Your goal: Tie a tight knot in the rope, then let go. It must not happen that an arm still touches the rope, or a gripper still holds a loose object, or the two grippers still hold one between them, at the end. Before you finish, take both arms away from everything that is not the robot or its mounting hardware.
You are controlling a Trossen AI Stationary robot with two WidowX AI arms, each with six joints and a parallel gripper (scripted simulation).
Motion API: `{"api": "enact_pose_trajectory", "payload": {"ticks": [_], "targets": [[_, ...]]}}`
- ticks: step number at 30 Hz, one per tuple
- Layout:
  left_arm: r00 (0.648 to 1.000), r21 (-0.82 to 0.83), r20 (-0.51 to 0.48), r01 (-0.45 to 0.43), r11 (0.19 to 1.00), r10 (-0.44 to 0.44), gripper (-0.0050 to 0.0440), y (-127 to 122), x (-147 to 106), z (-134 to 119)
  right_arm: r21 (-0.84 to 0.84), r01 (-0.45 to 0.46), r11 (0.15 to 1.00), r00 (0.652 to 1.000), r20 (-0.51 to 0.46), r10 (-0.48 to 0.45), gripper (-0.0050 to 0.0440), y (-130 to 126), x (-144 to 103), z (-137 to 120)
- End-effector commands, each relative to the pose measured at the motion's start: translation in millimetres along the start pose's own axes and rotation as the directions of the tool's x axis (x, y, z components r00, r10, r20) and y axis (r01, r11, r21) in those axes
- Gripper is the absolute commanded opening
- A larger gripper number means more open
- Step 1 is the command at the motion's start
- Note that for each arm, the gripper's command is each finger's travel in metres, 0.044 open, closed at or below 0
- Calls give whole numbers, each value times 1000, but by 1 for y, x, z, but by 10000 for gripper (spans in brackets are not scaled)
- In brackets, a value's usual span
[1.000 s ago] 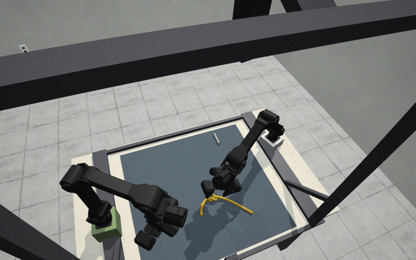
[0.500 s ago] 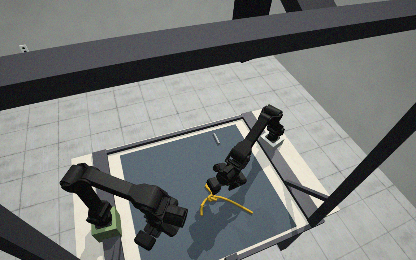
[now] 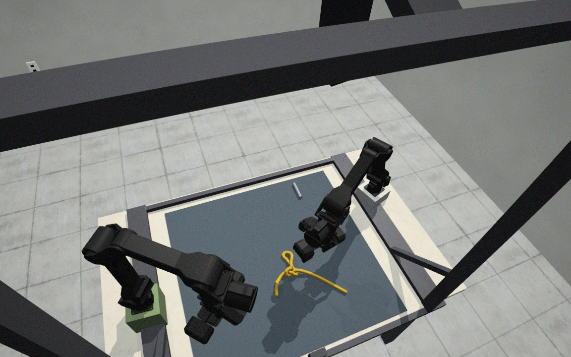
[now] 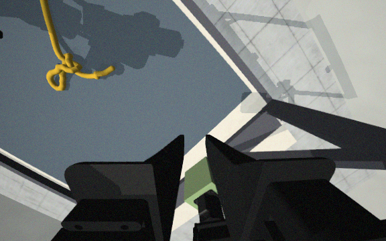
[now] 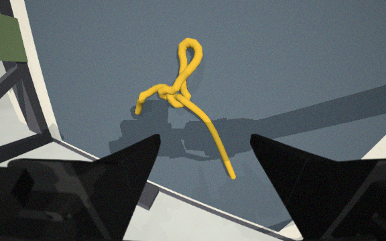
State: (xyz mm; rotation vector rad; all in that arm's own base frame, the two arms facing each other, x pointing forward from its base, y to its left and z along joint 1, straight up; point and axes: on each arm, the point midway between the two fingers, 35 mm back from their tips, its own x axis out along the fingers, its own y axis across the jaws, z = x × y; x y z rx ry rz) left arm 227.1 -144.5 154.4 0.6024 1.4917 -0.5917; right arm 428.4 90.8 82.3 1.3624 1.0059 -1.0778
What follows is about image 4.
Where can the yellow rope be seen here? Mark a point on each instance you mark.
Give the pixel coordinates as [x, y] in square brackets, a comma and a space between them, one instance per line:
[68, 65]

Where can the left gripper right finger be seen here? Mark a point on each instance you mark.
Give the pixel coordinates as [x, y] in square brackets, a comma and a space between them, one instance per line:
[241, 181]

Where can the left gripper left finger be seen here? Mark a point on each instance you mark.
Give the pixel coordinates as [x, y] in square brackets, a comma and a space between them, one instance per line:
[156, 182]

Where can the blue-grey mat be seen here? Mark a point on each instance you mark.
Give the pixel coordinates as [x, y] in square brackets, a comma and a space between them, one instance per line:
[168, 81]

